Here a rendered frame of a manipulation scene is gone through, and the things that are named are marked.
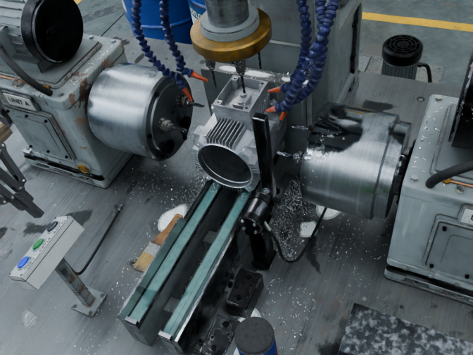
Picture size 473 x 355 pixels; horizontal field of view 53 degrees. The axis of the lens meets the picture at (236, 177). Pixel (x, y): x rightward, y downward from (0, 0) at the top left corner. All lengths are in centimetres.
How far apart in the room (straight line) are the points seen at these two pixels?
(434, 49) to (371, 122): 230
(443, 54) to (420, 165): 234
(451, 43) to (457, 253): 245
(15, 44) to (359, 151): 91
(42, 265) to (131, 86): 50
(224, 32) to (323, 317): 70
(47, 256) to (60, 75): 52
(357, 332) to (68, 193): 98
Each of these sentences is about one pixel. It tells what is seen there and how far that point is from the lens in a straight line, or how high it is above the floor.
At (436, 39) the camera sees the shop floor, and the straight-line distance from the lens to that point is 346.
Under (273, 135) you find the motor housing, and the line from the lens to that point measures 124.
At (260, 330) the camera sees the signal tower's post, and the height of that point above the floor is 122.
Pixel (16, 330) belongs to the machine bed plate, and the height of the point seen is 80.
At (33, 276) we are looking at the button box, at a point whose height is 106.
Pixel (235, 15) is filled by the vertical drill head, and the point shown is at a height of 138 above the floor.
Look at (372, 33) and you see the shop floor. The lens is 348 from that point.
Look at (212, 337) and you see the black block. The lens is 115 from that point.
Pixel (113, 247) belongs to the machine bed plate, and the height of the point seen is 80.
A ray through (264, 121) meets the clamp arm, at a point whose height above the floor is 125.
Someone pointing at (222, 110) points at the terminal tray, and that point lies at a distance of 119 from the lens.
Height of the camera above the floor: 191
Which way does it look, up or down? 49 degrees down
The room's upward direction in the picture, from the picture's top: 11 degrees counter-clockwise
